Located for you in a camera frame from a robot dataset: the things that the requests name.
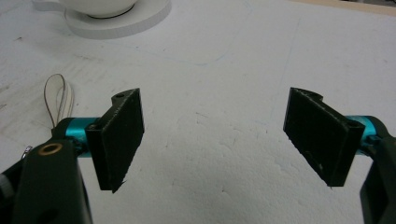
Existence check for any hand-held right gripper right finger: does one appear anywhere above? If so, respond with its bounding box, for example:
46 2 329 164
282 87 387 188

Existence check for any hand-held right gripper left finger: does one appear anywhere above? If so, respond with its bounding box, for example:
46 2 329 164
52 88 146 194

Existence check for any white round bowl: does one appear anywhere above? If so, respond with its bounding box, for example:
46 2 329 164
58 0 139 19

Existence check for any white strap loop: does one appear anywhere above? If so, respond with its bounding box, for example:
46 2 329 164
43 73 76 129

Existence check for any white round board with handle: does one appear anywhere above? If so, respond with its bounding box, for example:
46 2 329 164
31 0 173 40

